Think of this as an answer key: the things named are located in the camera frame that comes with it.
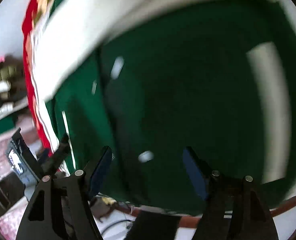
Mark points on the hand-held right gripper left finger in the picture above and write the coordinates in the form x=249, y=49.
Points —
x=100, y=173

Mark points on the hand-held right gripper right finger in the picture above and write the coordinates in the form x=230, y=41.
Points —
x=193, y=172

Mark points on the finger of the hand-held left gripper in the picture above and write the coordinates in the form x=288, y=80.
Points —
x=55, y=158

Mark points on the green white red garment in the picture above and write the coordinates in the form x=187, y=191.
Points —
x=178, y=100

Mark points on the dark box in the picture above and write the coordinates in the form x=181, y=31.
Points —
x=2, y=192

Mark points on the pink patterned rug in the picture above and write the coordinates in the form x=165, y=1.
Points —
x=7, y=217

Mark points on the olive green bag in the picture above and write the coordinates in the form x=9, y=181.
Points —
x=7, y=78

